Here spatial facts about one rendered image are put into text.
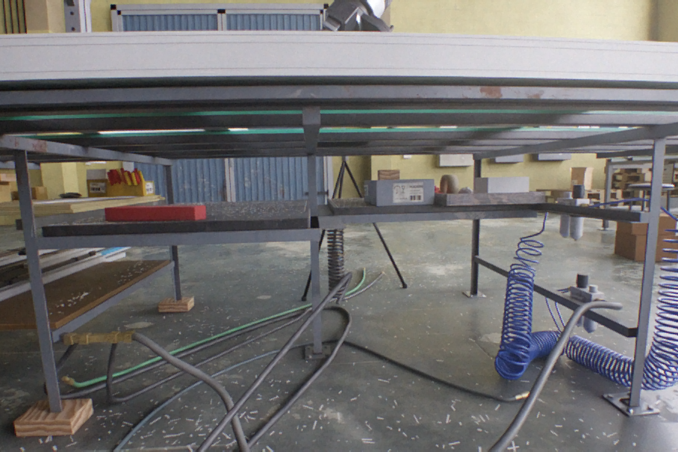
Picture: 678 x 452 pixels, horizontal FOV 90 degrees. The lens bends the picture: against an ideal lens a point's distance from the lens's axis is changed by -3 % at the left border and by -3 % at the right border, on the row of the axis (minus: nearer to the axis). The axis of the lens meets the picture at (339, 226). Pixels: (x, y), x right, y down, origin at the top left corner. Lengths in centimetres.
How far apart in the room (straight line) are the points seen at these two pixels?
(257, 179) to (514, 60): 665
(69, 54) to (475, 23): 806
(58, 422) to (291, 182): 619
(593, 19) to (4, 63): 967
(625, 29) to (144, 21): 969
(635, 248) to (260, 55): 339
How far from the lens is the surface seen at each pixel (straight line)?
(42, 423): 138
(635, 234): 370
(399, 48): 66
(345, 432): 113
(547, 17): 926
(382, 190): 137
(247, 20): 780
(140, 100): 70
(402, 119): 91
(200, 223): 105
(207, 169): 738
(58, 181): 820
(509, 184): 153
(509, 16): 884
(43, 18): 871
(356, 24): 86
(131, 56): 70
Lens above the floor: 69
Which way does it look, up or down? 7 degrees down
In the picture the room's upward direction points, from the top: 1 degrees counter-clockwise
